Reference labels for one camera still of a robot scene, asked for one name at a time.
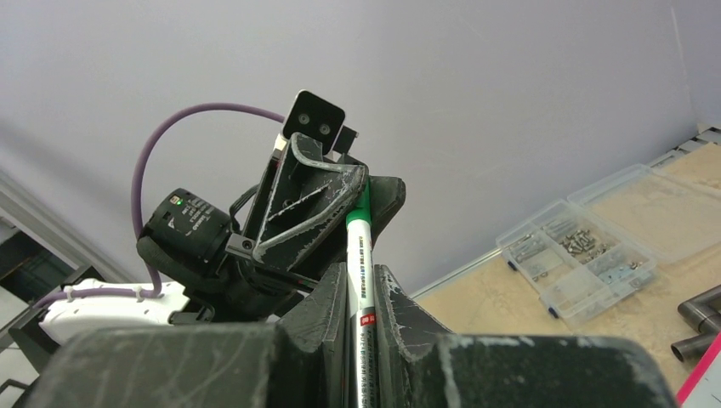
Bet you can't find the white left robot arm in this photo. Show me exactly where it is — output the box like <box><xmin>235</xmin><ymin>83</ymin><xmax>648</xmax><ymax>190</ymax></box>
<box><xmin>36</xmin><ymin>132</ymin><xmax>406</xmax><ymax>352</ymax></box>

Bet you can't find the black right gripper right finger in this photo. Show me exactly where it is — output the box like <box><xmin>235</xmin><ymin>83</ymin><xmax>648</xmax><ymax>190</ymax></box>
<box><xmin>374</xmin><ymin>265</ymin><xmax>676</xmax><ymax>407</ymax></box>

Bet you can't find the green marker cap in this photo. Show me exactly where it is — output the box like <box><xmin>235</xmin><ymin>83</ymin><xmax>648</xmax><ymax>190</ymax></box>
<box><xmin>345</xmin><ymin>182</ymin><xmax>372</xmax><ymax>226</ymax></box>

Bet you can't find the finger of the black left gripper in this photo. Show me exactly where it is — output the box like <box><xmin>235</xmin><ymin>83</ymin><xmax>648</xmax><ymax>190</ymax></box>
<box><xmin>338</xmin><ymin>175</ymin><xmax>406</xmax><ymax>281</ymax></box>
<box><xmin>253</xmin><ymin>133</ymin><xmax>369</xmax><ymax>265</ymax></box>

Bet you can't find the dark metal pipe bracket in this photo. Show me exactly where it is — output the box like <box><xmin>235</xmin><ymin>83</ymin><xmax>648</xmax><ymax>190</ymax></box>
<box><xmin>671</xmin><ymin>286</ymin><xmax>720</xmax><ymax>362</ymax></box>

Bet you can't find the white green whiteboard marker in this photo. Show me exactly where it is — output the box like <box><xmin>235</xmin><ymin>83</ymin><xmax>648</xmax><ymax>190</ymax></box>
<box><xmin>343</xmin><ymin>179</ymin><xmax>379</xmax><ymax>408</ymax></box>

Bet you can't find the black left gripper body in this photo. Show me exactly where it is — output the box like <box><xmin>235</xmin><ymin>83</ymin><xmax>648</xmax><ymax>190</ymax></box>
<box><xmin>224</xmin><ymin>134</ymin><xmax>361</xmax><ymax>299</ymax></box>

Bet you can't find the clear plastic screw box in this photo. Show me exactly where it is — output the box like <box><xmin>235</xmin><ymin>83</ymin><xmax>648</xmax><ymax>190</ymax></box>
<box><xmin>496</xmin><ymin>164</ymin><xmax>720</xmax><ymax>329</ymax></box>

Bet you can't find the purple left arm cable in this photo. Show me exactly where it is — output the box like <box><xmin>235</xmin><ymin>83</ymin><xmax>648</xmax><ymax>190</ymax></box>
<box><xmin>31</xmin><ymin>102</ymin><xmax>287</xmax><ymax>311</ymax></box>

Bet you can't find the pink framed whiteboard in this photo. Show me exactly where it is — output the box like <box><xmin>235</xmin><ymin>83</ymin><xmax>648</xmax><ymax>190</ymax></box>
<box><xmin>677</xmin><ymin>336</ymin><xmax>720</xmax><ymax>408</ymax></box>

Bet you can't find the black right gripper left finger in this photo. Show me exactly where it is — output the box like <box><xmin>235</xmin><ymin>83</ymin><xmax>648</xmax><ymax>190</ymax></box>
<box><xmin>26</xmin><ymin>263</ymin><xmax>347</xmax><ymax>407</ymax></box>

